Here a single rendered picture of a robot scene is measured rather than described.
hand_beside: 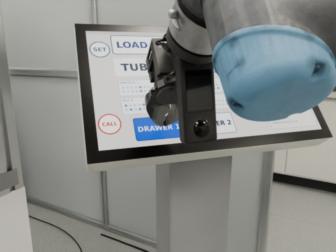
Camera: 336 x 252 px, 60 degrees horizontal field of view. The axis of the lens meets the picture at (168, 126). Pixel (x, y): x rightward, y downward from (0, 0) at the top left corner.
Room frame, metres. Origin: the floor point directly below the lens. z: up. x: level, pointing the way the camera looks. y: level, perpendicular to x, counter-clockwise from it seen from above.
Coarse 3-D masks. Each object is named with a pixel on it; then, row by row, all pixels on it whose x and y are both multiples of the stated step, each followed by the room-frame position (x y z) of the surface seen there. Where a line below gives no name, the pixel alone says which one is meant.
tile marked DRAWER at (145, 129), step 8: (136, 120) 0.52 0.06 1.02; (144, 120) 0.53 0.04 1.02; (136, 128) 0.51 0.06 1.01; (144, 128) 0.51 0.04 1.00; (152, 128) 0.52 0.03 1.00; (160, 128) 0.52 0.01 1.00; (168, 128) 0.53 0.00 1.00; (176, 128) 0.53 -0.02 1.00; (136, 136) 0.50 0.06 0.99; (144, 136) 0.50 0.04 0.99; (152, 136) 0.51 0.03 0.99; (160, 136) 0.51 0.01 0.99; (168, 136) 0.51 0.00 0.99; (176, 136) 0.52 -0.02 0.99
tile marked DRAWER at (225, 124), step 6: (216, 114) 0.57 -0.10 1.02; (222, 114) 0.58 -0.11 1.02; (228, 114) 0.58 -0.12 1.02; (216, 120) 0.56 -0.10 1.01; (222, 120) 0.57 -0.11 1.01; (228, 120) 0.57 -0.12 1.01; (216, 126) 0.55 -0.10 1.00; (222, 126) 0.56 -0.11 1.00; (228, 126) 0.56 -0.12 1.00; (234, 126) 0.56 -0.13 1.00; (222, 132) 0.55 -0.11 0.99; (228, 132) 0.55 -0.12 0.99; (234, 132) 0.55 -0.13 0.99
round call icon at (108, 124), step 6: (96, 114) 0.51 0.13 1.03; (102, 114) 0.51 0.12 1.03; (108, 114) 0.52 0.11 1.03; (114, 114) 0.52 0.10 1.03; (120, 114) 0.52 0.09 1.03; (96, 120) 0.50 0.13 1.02; (102, 120) 0.51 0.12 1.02; (108, 120) 0.51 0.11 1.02; (114, 120) 0.51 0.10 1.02; (120, 120) 0.51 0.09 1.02; (102, 126) 0.50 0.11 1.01; (108, 126) 0.50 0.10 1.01; (114, 126) 0.50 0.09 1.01; (120, 126) 0.51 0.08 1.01; (102, 132) 0.49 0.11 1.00; (108, 132) 0.49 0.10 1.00; (114, 132) 0.50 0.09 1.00; (120, 132) 0.50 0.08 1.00
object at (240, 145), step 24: (96, 24) 0.65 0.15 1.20; (96, 144) 0.47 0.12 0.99; (168, 144) 0.50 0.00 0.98; (192, 144) 0.52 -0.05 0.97; (216, 144) 0.53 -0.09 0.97; (240, 144) 0.54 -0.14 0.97; (264, 144) 0.56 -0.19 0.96; (288, 144) 0.59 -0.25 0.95; (312, 144) 0.62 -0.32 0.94; (96, 168) 0.47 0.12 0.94; (120, 168) 0.50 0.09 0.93
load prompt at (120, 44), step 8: (112, 40) 0.63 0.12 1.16; (120, 40) 0.64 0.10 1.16; (128, 40) 0.64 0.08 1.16; (136, 40) 0.65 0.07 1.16; (144, 40) 0.65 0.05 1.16; (112, 48) 0.62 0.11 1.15; (120, 48) 0.62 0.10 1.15; (128, 48) 0.63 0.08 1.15; (136, 48) 0.63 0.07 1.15; (144, 48) 0.64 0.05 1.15
